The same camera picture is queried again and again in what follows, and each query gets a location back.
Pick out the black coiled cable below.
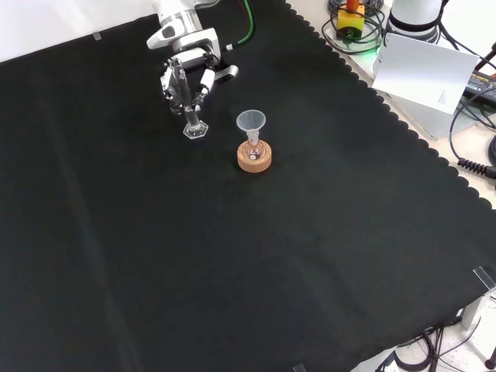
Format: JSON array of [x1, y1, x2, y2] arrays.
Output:
[[448, 96, 496, 179]]

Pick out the black cloth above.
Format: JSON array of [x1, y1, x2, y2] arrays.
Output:
[[0, 0, 496, 372]]

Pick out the pale board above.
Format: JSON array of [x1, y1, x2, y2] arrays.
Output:
[[371, 33, 481, 115]]

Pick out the cork ring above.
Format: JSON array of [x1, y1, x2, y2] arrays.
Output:
[[236, 139, 273, 174]]

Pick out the clear plastic funnel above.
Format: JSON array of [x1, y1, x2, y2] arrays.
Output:
[[236, 109, 267, 143]]

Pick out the black looped cables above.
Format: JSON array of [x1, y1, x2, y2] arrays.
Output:
[[320, 0, 388, 56]]

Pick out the white box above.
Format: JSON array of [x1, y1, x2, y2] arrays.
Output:
[[381, 89, 466, 141]]

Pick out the green cable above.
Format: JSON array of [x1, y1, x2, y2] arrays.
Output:
[[226, 0, 256, 51]]

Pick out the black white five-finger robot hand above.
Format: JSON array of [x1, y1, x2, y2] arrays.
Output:
[[159, 45, 240, 117]]

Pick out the clear glass graduated cylinder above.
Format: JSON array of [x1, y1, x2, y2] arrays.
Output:
[[172, 60, 209, 140]]

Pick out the black power adapter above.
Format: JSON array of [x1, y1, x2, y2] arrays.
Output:
[[463, 71, 496, 100]]

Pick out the white bench bracket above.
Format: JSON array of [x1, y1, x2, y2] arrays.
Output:
[[460, 289, 496, 331]]

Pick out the yellow stop button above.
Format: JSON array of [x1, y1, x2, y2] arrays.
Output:
[[336, 0, 367, 40]]

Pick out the black floor cables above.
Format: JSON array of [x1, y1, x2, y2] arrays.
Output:
[[377, 317, 485, 372]]

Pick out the small round-bottom glass flask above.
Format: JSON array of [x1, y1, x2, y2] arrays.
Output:
[[244, 131, 267, 162]]

